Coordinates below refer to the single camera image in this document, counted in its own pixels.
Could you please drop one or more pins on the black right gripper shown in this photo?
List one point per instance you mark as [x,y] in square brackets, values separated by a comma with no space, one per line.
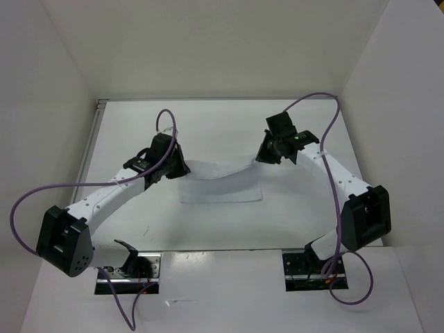
[263,155]

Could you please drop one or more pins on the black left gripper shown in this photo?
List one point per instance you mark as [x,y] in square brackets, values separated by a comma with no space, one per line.
[182,168]

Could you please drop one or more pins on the white skirt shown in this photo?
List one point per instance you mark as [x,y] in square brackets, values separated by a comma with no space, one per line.
[223,181]

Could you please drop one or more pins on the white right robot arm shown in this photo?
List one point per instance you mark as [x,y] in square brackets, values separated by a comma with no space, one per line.
[364,210]

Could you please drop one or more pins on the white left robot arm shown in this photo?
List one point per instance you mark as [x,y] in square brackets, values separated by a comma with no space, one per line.
[65,238]

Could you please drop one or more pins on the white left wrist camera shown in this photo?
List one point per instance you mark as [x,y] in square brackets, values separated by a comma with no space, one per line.
[171,131]

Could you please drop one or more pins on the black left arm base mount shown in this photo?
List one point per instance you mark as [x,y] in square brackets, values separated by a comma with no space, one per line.
[144,276]

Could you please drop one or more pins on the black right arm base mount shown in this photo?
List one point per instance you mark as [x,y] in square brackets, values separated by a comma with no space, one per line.
[300,274]

